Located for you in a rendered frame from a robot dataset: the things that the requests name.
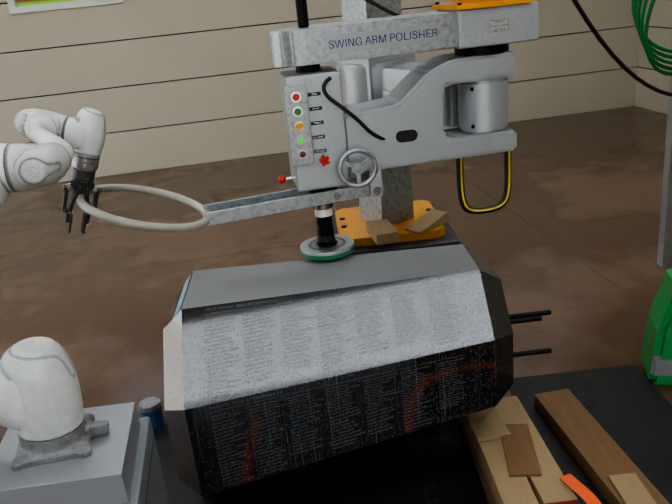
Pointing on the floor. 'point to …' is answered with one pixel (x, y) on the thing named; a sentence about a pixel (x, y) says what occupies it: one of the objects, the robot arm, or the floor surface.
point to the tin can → (151, 407)
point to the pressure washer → (659, 335)
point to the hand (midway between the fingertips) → (76, 223)
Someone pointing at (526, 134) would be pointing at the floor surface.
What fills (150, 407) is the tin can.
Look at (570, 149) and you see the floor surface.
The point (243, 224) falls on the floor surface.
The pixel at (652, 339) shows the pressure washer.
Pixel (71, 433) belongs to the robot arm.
